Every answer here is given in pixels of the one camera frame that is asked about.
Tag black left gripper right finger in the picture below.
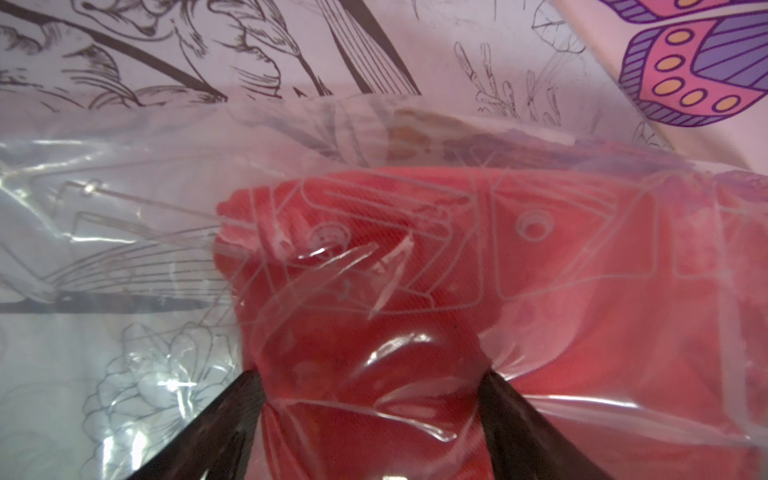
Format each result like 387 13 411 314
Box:
477 370 612 480

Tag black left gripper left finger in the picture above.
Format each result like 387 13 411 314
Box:
129 370 266 480

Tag red garment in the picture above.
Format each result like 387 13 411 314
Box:
214 167 767 479

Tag clear plastic vacuum bag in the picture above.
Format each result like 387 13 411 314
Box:
1 96 759 479

